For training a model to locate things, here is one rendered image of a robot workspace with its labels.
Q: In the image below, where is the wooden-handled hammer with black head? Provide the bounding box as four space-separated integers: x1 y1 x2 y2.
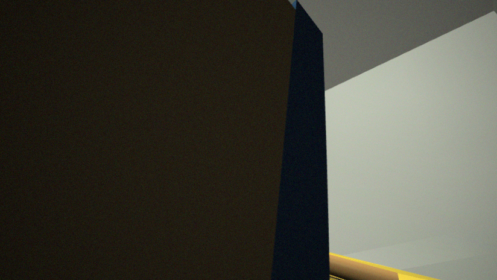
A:
329 254 399 280

